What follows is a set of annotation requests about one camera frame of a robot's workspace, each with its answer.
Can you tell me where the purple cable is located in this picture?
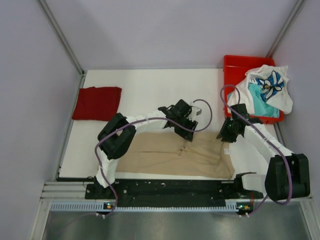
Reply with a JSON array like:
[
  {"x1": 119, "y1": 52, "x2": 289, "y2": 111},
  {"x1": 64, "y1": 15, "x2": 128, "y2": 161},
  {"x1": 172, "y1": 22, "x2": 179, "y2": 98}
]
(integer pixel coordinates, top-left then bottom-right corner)
[
  {"x1": 219, "y1": 84, "x2": 294, "y2": 218},
  {"x1": 93, "y1": 98, "x2": 213, "y2": 219}
]

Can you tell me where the left aluminium corner post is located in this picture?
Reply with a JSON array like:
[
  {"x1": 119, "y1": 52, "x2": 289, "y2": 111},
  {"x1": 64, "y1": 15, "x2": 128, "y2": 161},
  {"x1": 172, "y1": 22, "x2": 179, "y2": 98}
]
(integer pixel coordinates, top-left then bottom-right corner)
[{"x1": 36, "y1": 0, "x2": 85, "y2": 76}]

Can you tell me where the teal t-shirt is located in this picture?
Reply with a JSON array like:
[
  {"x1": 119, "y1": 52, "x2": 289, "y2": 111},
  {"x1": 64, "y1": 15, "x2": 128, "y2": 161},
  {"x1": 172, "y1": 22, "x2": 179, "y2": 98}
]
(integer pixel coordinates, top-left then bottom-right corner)
[{"x1": 248, "y1": 83, "x2": 280, "y2": 118}]

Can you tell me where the folded red t-shirt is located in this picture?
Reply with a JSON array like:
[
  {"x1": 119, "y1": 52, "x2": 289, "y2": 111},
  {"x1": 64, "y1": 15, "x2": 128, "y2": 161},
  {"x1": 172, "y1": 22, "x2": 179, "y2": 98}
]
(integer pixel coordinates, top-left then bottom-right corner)
[{"x1": 72, "y1": 86, "x2": 122, "y2": 122}]

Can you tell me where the aluminium frame rail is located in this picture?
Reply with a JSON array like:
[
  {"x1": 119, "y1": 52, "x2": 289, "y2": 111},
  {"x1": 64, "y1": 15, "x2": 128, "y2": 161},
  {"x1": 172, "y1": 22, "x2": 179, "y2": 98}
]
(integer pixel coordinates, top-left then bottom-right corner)
[{"x1": 39, "y1": 180, "x2": 314, "y2": 203}]

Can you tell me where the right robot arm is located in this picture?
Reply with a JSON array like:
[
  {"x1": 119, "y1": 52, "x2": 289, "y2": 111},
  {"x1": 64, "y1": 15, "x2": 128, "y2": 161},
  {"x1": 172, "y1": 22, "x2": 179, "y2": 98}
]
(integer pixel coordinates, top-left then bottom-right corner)
[{"x1": 218, "y1": 103, "x2": 311, "y2": 202}]

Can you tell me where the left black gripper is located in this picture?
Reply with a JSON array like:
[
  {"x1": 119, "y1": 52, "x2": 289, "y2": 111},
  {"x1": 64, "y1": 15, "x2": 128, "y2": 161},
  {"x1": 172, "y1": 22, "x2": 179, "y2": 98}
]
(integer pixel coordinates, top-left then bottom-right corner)
[{"x1": 174, "y1": 114, "x2": 198, "y2": 142}]

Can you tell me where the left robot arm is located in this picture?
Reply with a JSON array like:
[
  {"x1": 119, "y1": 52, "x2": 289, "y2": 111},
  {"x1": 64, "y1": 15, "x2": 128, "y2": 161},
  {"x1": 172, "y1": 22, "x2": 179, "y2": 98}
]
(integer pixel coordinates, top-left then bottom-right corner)
[{"x1": 93, "y1": 99, "x2": 202, "y2": 199}]

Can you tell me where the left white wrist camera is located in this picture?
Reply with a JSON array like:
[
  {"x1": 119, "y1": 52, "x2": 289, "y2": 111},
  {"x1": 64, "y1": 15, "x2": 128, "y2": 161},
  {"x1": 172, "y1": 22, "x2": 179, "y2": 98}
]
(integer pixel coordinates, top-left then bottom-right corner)
[{"x1": 188, "y1": 100, "x2": 202, "y2": 121}]

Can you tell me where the grey slotted cable duct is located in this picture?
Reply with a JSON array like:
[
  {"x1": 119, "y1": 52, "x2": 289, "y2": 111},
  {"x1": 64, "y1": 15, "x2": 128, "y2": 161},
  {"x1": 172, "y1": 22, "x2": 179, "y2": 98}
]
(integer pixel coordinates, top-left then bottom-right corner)
[{"x1": 50, "y1": 201, "x2": 253, "y2": 213}]

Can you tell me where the beige t-shirt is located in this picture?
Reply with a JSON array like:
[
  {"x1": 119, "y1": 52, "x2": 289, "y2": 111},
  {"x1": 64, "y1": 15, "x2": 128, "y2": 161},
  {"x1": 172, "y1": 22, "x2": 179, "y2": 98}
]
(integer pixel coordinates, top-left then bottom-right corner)
[{"x1": 116, "y1": 131, "x2": 235, "y2": 180}]

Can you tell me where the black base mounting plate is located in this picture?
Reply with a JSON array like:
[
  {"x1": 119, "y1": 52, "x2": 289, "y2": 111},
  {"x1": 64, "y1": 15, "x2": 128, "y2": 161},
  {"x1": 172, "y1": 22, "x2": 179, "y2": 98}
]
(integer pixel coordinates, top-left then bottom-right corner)
[{"x1": 85, "y1": 179, "x2": 263, "y2": 208}]

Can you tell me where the red plastic bin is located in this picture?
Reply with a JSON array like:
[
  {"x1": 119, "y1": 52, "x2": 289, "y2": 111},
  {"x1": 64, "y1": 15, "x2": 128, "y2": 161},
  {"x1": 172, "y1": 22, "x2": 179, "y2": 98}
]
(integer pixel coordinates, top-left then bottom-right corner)
[{"x1": 223, "y1": 55, "x2": 285, "y2": 125}]

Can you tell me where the right aluminium corner post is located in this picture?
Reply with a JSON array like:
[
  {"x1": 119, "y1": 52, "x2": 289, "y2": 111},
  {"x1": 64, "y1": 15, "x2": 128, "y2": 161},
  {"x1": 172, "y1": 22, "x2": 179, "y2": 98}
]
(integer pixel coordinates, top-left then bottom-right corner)
[{"x1": 265, "y1": 0, "x2": 307, "y2": 58}]

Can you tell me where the aluminium corner post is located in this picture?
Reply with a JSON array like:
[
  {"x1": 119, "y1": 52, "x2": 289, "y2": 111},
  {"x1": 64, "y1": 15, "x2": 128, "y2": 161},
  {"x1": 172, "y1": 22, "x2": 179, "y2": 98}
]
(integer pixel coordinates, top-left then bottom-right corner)
[
  {"x1": 265, "y1": 0, "x2": 307, "y2": 58},
  {"x1": 36, "y1": 0, "x2": 85, "y2": 76}
]

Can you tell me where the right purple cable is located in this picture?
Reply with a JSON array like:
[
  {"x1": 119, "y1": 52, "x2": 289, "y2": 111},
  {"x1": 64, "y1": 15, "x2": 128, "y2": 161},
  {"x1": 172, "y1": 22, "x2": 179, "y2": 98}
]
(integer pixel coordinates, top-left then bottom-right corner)
[{"x1": 219, "y1": 84, "x2": 294, "y2": 218}]

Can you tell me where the white printed t-shirt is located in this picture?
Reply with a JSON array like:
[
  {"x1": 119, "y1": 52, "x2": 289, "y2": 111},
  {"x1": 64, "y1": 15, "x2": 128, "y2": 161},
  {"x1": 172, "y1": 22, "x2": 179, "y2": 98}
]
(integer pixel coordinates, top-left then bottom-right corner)
[{"x1": 227, "y1": 64, "x2": 293, "y2": 116}]

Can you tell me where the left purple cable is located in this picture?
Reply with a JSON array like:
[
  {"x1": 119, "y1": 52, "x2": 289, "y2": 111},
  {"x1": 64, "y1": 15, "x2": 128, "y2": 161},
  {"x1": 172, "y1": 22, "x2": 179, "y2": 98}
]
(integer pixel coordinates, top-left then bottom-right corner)
[{"x1": 93, "y1": 98, "x2": 213, "y2": 219}]

